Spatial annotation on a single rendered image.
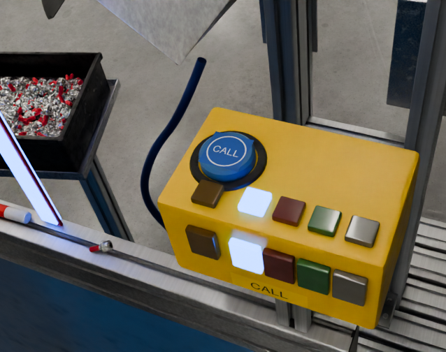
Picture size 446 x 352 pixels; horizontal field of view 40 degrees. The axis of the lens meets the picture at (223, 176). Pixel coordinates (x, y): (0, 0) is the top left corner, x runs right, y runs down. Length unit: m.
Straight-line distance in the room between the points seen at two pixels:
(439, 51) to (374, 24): 1.40
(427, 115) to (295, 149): 0.56
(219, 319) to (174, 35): 0.34
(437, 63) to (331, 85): 1.17
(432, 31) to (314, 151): 0.47
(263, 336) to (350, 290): 0.24
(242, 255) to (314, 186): 0.07
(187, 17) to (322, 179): 0.38
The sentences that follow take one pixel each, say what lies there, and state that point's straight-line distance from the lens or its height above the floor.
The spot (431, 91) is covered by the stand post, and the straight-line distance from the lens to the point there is 0.97.
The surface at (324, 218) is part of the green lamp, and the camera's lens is 0.39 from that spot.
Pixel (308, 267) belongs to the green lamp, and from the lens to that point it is 0.39.
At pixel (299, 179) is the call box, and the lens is 0.42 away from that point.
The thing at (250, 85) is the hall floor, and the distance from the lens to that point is 2.08.
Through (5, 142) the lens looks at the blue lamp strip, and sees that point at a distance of 0.61.
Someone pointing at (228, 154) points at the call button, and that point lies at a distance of 0.42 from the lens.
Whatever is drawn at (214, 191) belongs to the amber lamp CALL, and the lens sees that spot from 0.41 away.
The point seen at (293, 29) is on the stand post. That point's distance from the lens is 0.95.
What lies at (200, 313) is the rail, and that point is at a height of 0.83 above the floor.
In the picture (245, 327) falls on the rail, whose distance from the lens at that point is 0.62.
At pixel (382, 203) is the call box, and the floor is 1.07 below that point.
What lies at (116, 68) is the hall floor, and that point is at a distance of 2.27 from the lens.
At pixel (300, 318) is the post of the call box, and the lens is 0.57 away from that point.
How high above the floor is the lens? 1.40
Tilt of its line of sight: 50 degrees down
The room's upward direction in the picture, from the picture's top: 11 degrees counter-clockwise
